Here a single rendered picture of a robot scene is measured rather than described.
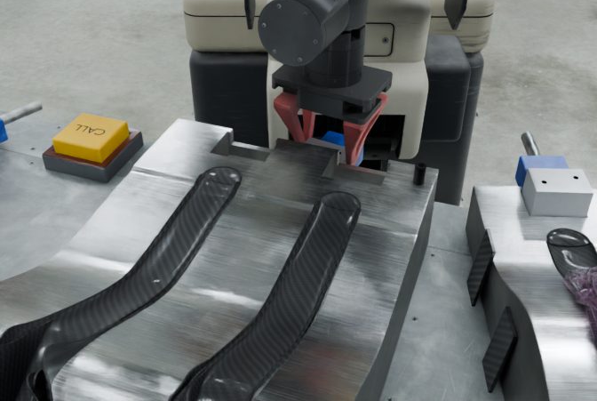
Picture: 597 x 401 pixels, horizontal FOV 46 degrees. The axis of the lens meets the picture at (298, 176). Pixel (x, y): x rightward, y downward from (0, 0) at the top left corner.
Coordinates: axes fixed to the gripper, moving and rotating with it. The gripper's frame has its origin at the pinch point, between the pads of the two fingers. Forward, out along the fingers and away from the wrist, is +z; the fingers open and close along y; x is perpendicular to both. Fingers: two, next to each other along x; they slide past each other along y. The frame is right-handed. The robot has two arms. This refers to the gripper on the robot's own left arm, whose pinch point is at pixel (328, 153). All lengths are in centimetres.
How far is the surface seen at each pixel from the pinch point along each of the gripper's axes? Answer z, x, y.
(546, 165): -2.8, 4.2, 20.8
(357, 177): -2.3, -5.5, 5.4
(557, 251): -0.8, -5.3, 23.9
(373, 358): -4.3, -26.3, 15.3
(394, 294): -3.7, -19.7, 14.3
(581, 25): 80, 252, 6
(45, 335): -6.8, -36.1, -2.7
